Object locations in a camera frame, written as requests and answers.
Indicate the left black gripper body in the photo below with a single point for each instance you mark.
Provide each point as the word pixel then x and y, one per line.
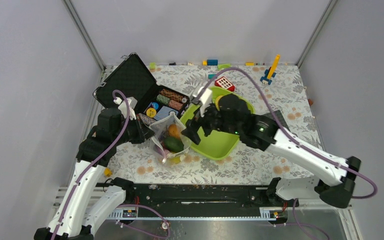
pixel 134 133

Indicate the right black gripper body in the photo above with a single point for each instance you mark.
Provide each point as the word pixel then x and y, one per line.
pixel 211 119

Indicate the brown toy fruit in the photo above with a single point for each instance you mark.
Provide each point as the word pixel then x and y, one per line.
pixel 174 131

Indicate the dark green toy avocado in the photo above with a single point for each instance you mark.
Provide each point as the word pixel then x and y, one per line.
pixel 173 144

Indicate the clear zip top bag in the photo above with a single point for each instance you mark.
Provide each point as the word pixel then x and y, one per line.
pixel 160 133

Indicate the yellow green toy fruit slice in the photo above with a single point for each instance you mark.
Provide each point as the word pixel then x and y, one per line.
pixel 176 160

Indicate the purple toy eggplant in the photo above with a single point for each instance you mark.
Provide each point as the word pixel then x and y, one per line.
pixel 160 151

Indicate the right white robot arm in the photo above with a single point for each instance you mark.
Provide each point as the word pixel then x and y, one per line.
pixel 333 179

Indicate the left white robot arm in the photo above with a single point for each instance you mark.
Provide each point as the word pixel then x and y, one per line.
pixel 72 220

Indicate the blue playing card deck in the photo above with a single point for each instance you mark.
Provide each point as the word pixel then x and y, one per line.
pixel 164 112

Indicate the green plastic tray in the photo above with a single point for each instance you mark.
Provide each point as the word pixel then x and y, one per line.
pixel 218 145

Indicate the red white toy block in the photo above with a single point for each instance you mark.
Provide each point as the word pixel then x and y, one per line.
pixel 224 83

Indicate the black poker chip case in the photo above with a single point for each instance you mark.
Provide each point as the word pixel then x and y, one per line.
pixel 135 80

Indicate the grey lego baseplate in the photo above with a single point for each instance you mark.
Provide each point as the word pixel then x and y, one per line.
pixel 280 118

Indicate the green arch block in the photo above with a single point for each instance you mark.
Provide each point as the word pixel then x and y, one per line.
pixel 223 66

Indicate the small yellow block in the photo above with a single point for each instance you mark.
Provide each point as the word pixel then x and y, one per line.
pixel 107 172

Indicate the blue lego brick back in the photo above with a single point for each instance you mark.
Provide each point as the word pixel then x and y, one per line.
pixel 212 62

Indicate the yellow blue block tower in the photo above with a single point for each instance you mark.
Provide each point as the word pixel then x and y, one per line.
pixel 270 73

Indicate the light green cube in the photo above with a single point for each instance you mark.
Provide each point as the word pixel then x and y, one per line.
pixel 152 65

